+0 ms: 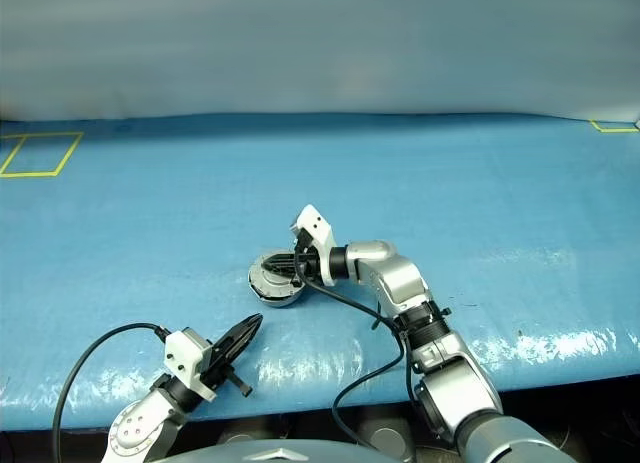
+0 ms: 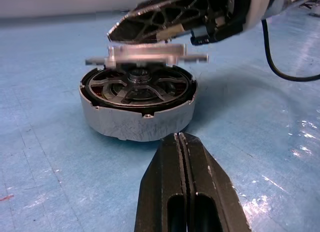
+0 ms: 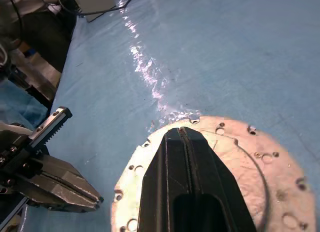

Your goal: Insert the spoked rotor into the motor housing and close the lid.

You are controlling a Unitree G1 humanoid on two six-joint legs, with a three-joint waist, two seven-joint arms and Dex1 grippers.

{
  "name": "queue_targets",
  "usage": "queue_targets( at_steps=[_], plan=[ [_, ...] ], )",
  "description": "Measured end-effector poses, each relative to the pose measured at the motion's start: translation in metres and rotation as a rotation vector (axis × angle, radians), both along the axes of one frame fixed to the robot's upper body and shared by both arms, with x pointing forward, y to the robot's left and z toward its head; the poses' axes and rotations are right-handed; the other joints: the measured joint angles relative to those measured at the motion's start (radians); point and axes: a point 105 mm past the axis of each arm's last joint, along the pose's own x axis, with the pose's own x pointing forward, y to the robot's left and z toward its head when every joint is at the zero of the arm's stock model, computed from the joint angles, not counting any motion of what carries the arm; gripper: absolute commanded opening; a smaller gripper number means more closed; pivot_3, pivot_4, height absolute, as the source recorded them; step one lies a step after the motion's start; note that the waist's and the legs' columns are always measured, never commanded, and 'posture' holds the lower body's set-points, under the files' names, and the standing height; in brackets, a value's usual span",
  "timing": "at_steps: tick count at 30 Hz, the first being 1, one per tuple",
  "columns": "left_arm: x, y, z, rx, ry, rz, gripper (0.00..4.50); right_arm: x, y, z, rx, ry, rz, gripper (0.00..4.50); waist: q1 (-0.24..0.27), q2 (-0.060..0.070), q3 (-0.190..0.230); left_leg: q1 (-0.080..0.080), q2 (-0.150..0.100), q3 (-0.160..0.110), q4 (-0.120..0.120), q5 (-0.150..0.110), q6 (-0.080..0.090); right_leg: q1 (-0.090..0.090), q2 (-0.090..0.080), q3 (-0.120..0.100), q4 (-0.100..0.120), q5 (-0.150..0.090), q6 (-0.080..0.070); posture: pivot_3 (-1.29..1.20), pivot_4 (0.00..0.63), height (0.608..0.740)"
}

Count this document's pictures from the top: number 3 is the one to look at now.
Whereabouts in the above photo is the person in dark clothes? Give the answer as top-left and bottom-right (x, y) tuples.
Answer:
(0, 0), (77, 74)

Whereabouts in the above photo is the thin black cable on table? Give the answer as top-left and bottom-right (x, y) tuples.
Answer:
(74, 0), (143, 24)

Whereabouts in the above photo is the grey metal table frame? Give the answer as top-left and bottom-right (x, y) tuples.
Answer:
(7, 49), (62, 109)

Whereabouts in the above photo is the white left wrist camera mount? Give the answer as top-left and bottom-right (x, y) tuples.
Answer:
(0, 121), (35, 138)

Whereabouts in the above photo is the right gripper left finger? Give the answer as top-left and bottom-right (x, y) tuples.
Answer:
(138, 128), (194, 232)

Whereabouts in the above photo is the blue plastic table cover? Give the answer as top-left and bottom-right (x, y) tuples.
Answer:
(22, 0), (320, 232)

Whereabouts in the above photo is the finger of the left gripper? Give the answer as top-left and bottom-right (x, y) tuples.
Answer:
(18, 175), (101, 214)
(24, 154), (105, 201)

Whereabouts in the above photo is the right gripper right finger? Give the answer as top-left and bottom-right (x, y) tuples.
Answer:
(183, 127), (257, 232)

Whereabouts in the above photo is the white equipment box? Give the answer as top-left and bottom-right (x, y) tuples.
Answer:
(71, 0), (116, 16)

